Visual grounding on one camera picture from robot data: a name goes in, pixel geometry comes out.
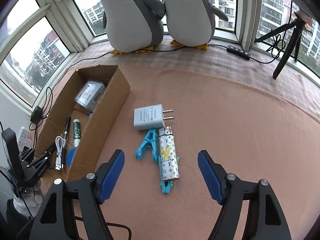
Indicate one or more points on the white power strip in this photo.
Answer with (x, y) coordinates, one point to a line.
(22, 137)

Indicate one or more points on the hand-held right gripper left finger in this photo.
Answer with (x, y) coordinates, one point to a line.
(112, 175)

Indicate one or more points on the patterned lighter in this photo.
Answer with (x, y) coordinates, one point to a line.
(168, 155)

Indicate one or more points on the person's left hand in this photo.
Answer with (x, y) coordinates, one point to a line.
(32, 200)

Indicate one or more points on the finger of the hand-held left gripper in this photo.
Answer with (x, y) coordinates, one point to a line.
(26, 155)
(41, 168)

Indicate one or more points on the blue round tape measure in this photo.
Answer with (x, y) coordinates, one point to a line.
(71, 156)

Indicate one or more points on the clear plastic case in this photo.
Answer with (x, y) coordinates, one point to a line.
(88, 95)

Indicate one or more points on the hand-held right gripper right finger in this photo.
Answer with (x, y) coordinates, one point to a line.
(210, 175)

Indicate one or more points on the small penguin plush toy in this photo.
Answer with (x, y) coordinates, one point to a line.
(190, 12)

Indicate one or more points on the white charger plug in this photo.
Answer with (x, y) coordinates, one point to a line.
(147, 117)

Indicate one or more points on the white window frame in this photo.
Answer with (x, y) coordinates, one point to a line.
(62, 10)

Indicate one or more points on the black tripod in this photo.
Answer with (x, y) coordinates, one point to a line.
(285, 60)

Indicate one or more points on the large penguin plush toy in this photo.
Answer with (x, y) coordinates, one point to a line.
(130, 17)

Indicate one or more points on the black inline switch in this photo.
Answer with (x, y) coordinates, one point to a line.
(237, 52)

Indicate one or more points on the black power adapter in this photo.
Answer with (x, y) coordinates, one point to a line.
(37, 115)

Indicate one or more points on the brown cardboard box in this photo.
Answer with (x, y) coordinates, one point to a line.
(105, 120)

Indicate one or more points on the black pen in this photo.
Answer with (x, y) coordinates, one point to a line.
(65, 140)

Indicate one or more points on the person's left forearm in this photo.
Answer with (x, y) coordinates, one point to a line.
(17, 220)

